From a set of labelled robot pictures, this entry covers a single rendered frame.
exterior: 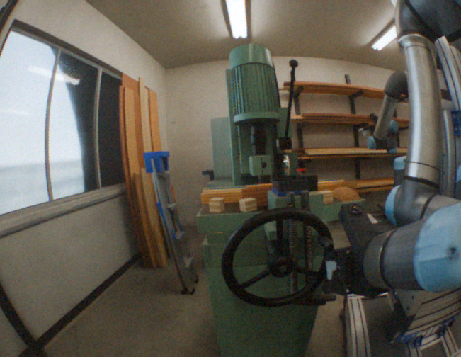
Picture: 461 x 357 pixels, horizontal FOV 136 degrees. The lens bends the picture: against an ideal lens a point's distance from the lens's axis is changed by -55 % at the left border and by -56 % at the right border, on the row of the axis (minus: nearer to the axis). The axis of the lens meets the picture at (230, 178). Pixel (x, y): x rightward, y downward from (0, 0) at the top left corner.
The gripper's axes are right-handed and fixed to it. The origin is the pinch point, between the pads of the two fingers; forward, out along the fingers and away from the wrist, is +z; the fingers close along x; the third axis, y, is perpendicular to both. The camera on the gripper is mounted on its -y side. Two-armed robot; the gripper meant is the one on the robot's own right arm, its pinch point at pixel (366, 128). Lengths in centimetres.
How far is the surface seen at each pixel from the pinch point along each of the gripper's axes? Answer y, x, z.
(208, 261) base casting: 36, -106, -71
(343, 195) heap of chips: 25, -55, -63
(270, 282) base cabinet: 50, -87, -69
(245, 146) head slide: 0, -88, -45
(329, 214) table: 29, -63, -67
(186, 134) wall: -49, -181, 175
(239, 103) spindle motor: -14, -86, -60
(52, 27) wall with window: -127, -201, -68
